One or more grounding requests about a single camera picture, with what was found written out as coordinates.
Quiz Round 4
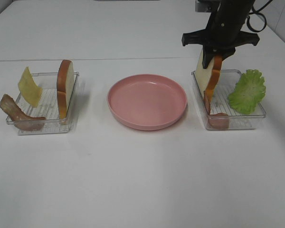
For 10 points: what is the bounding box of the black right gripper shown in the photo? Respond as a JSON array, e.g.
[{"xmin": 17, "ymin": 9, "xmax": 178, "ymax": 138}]
[{"xmin": 181, "ymin": 0, "xmax": 259, "ymax": 69}]

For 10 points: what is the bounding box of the bread slice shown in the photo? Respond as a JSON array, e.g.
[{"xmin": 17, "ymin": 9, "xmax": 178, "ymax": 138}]
[
  {"xmin": 195, "ymin": 51, "xmax": 223, "ymax": 102},
  {"xmin": 57, "ymin": 59, "xmax": 74, "ymax": 119}
]

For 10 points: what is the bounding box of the green lettuce leaf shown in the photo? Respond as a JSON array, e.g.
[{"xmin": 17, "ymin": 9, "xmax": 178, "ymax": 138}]
[{"xmin": 228, "ymin": 69, "xmax": 266, "ymax": 115}]

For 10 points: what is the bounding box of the bacon strip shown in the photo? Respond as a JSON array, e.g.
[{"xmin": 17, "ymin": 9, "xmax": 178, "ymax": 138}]
[
  {"xmin": 0, "ymin": 94, "xmax": 46, "ymax": 131},
  {"xmin": 203, "ymin": 91, "xmax": 229, "ymax": 130}
]

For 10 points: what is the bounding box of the clear right plastic tray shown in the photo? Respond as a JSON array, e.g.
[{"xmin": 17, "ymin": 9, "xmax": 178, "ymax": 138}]
[{"xmin": 191, "ymin": 69, "xmax": 266, "ymax": 130}]

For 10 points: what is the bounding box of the clear plastic tray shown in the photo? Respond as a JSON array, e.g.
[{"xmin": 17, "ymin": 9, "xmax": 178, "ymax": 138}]
[
  {"xmin": 6, "ymin": 72, "xmax": 80, "ymax": 135},
  {"xmin": 191, "ymin": 69, "xmax": 266, "ymax": 130}
]

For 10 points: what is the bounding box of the pink round plate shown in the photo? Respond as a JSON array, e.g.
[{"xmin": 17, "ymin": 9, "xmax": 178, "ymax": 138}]
[{"xmin": 107, "ymin": 74, "xmax": 187, "ymax": 131}]

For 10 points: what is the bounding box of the clear left plastic tray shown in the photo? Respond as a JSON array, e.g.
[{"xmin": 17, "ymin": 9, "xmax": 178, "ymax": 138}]
[{"xmin": 6, "ymin": 72, "xmax": 80, "ymax": 135}]

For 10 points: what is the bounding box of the yellow cheese slice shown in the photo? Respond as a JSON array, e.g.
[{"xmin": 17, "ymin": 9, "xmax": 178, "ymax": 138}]
[{"xmin": 18, "ymin": 66, "xmax": 42, "ymax": 107}]

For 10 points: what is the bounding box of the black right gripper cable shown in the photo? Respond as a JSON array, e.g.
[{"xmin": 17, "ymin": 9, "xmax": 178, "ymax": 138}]
[{"xmin": 245, "ymin": 0, "xmax": 274, "ymax": 33}]

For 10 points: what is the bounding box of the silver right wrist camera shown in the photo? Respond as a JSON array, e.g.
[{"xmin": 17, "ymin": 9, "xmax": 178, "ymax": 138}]
[{"xmin": 195, "ymin": 0, "xmax": 221, "ymax": 12}]

